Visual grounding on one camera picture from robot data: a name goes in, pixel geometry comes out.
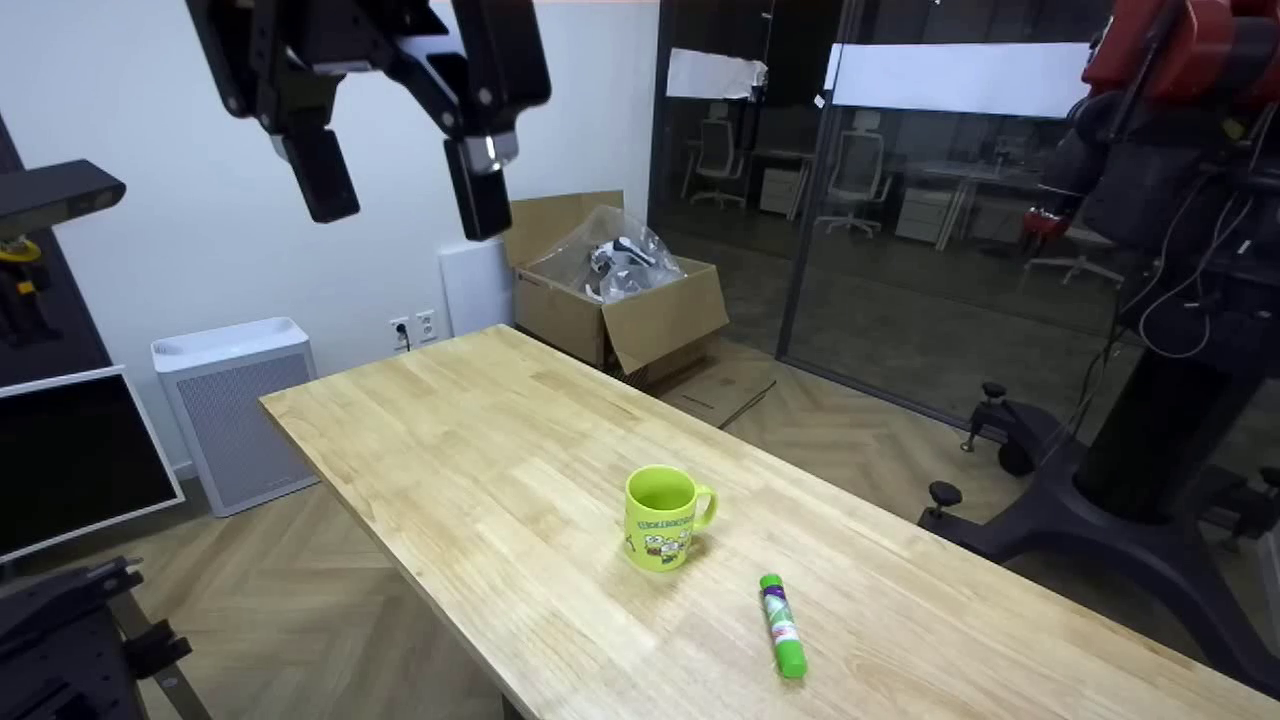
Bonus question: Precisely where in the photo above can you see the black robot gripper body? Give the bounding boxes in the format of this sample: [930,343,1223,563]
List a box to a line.
[186,0,552,138]

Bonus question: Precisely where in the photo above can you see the green cartoon mug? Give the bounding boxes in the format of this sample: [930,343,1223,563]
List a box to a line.
[623,463,721,571]

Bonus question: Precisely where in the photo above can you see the open cardboard box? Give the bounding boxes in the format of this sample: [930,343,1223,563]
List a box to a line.
[506,194,727,382]

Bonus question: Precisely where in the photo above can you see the white air purifier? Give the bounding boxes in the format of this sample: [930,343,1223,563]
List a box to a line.
[153,318,318,518]

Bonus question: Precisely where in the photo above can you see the white wall outlet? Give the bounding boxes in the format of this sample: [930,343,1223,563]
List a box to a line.
[387,310,445,351]

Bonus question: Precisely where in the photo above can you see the black monitor with white frame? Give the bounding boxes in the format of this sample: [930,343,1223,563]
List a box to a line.
[0,365,186,563]

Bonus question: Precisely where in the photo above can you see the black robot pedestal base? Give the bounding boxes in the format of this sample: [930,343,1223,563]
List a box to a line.
[921,259,1280,696]

